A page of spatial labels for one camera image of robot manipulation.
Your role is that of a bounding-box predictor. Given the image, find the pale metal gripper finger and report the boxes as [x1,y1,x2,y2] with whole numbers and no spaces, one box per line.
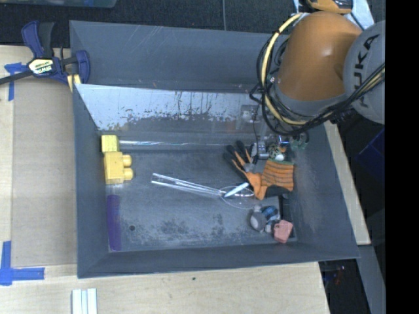
[244,143,259,173]
[255,142,270,165]

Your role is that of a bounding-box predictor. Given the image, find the green spotted toy ball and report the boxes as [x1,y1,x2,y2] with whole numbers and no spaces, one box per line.
[267,143,286,163]

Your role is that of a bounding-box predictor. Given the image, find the orange and black glove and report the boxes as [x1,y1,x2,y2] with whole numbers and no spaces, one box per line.
[223,139,296,201]

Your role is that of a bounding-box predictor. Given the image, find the white-tipped pen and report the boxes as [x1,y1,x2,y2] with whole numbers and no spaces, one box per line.
[223,182,251,199]

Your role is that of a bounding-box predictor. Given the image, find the grey and blue toy figure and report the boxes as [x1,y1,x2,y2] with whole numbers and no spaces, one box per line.
[249,205,281,234]

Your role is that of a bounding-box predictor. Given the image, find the clear plastic tongs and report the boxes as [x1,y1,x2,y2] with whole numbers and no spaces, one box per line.
[151,172,230,200]

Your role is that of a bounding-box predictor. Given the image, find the pink eraser block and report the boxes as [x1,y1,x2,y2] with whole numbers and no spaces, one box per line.
[272,219,294,244]

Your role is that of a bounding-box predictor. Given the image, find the grey metal bin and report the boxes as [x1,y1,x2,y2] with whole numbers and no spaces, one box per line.
[68,20,361,279]

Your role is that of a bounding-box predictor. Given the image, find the yellow toy brick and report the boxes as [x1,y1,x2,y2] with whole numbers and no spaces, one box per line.
[100,134,134,185]

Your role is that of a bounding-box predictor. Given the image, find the purple comb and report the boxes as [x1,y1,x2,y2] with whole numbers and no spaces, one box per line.
[106,194,123,253]

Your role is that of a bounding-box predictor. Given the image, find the pale wood flat board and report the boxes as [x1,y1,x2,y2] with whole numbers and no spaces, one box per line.
[11,77,79,268]

